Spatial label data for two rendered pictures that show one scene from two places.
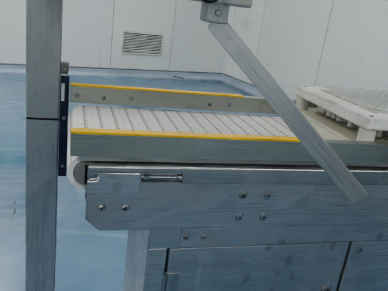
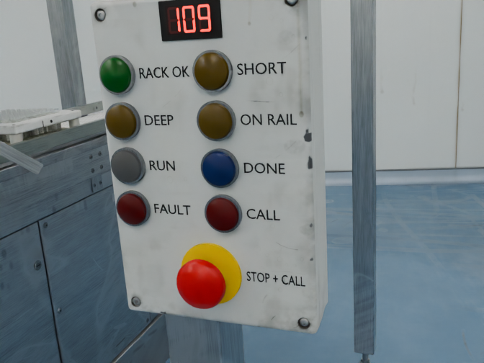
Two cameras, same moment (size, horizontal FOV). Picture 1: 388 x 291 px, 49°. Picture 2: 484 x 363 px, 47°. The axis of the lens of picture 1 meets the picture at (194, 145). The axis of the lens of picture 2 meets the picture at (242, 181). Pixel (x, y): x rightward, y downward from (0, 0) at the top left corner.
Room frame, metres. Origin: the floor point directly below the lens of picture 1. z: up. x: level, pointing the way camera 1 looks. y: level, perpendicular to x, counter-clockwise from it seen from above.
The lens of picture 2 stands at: (-0.49, 0.37, 1.14)
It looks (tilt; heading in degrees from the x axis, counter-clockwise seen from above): 15 degrees down; 309
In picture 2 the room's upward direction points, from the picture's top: 4 degrees counter-clockwise
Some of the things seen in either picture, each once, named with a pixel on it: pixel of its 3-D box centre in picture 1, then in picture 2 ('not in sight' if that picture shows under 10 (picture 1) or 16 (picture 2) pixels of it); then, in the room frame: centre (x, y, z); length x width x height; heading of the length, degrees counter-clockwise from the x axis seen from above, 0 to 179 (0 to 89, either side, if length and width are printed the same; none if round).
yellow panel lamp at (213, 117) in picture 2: not in sight; (214, 121); (-0.23, 0.07, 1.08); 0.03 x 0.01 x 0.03; 18
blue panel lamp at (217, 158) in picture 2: not in sight; (218, 168); (-0.23, 0.07, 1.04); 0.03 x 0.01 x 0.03; 18
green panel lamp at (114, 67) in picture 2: not in sight; (115, 75); (-0.15, 0.09, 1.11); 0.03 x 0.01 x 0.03; 18
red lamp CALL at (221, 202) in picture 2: not in sight; (222, 214); (-0.23, 0.07, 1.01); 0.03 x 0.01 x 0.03; 18
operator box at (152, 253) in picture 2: not in sight; (217, 161); (-0.20, 0.04, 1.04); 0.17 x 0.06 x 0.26; 18
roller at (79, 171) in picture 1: (83, 141); not in sight; (0.65, 0.18, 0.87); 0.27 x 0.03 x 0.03; 18
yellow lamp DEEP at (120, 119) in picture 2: not in sight; (121, 122); (-0.15, 0.09, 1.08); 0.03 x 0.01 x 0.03; 18
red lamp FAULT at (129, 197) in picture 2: not in sight; (132, 209); (-0.15, 0.09, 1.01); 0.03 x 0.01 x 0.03; 18
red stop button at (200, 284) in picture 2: not in sight; (207, 276); (-0.21, 0.08, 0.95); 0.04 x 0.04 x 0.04; 18
